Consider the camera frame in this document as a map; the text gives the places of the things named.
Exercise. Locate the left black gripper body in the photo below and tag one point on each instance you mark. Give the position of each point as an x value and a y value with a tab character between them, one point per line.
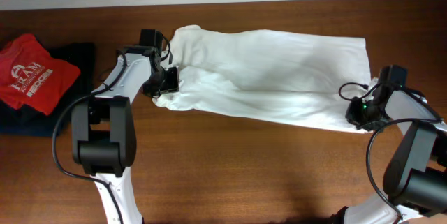
170	80

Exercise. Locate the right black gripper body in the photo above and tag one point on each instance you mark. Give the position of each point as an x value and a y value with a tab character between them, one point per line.
358	116

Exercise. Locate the white t-shirt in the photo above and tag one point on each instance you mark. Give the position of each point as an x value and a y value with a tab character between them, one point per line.
288	78

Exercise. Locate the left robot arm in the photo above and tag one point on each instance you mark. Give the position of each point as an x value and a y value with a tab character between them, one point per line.
104	140

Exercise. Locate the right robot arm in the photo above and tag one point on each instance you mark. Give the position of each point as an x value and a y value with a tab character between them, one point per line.
414	183

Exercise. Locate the folded red printed t-shirt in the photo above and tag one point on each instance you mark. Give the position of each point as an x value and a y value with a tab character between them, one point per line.
30	76

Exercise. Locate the folded dark navy garment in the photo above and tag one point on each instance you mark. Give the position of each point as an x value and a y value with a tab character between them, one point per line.
27	121

